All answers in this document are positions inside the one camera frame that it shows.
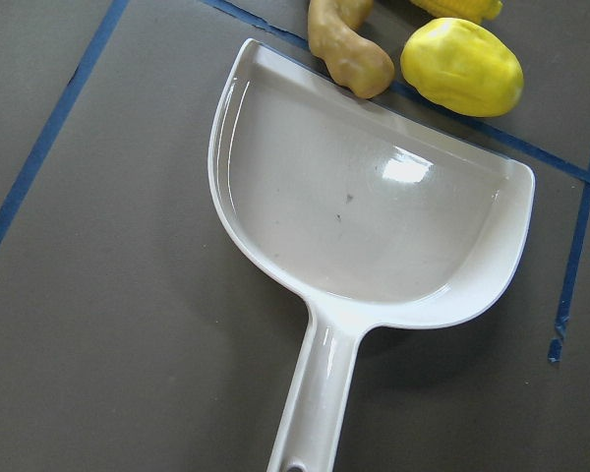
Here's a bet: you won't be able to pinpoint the beige plastic dustpan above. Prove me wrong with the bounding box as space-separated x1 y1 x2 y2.
207 39 535 471

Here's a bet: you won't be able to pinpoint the tan toy ginger root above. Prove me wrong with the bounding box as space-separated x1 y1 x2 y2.
308 0 395 99

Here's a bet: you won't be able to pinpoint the yellow toy lemon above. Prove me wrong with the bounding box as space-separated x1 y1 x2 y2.
400 18 524 117

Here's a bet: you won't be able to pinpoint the yellow toy corn cob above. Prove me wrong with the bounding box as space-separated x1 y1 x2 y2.
411 0 502 25

